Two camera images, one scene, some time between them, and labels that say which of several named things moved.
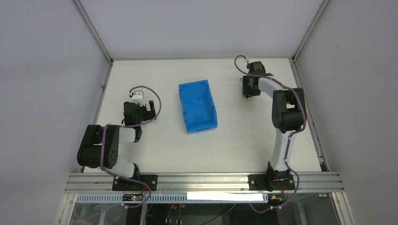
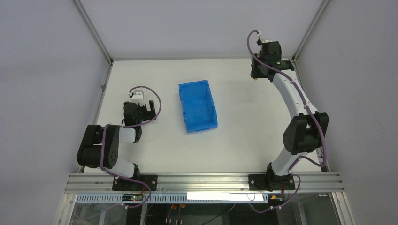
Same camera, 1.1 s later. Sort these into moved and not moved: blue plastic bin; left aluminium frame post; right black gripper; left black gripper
Moved: right black gripper
Not moved: left black gripper; left aluminium frame post; blue plastic bin
